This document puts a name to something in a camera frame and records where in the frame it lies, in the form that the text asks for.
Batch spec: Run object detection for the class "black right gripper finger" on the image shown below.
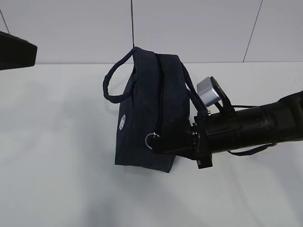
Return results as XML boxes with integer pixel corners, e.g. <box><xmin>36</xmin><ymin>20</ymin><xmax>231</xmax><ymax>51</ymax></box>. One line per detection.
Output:
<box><xmin>175</xmin><ymin>153</ymin><xmax>197</xmax><ymax>161</ymax></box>
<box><xmin>151</xmin><ymin>132</ymin><xmax>193</xmax><ymax>155</ymax></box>

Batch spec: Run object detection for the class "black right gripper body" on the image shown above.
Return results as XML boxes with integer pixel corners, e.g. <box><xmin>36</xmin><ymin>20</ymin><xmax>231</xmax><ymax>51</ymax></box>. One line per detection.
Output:
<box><xmin>190</xmin><ymin>114</ymin><xmax>213</xmax><ymax>169</ymax></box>

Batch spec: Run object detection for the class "navy blue lunch bag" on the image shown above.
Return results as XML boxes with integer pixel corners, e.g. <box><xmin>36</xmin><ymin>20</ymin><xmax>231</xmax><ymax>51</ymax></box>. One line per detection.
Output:
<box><xmin>103</xmin><ymin>47</ymin><xmax>202</xmax><ymax>173</ymax></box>

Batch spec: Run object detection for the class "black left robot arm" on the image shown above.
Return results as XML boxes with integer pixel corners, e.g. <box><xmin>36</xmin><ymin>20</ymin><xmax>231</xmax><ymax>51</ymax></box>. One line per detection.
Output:
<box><xmin>0</xmin><ymin>32</ymin><xmax>37</xmax><ymax>70</ymax></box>

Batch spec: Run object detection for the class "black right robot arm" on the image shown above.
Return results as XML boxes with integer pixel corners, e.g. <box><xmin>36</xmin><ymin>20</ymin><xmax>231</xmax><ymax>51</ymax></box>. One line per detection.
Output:
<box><xmin>152</xmin><ymin>92</ymin><xmax>303</xmax><ymax>169</ymax></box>

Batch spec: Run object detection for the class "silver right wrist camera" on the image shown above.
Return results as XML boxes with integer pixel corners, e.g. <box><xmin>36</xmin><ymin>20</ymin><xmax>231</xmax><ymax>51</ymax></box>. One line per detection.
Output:
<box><xmin>196</xmin><ymin>77</ymin><xmax>223</xmax><ymax>107</ymax></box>

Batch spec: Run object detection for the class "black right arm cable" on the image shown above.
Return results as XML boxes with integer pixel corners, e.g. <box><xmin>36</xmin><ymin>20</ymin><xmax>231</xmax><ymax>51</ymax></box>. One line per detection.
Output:
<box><xmin>228</xmin><ymin>143</ymin><xmax>277</xmax><ymax>157</ymax></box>

